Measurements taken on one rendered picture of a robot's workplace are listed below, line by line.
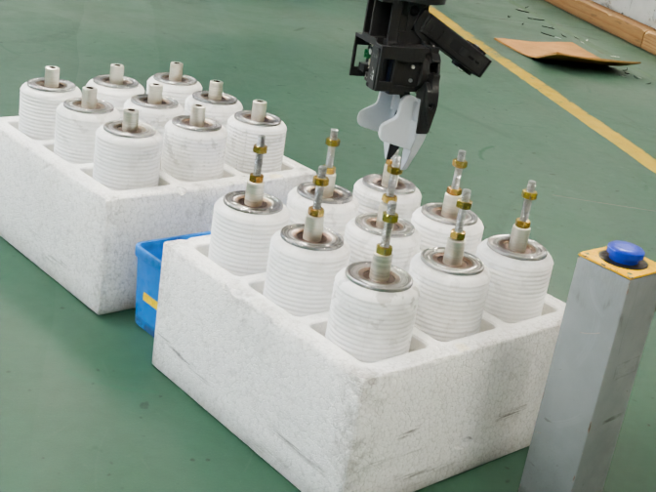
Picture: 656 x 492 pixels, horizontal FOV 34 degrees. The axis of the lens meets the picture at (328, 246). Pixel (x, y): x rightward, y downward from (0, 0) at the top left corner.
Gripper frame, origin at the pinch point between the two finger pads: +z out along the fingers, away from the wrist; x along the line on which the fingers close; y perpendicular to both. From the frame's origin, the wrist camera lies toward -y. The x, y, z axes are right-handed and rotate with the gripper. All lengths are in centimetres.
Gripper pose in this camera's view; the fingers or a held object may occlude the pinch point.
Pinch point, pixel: (402, 153)
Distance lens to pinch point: 130.5
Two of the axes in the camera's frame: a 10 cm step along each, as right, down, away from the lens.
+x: 4.1, 4.0, -8.2
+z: -1.5, 9.2, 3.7
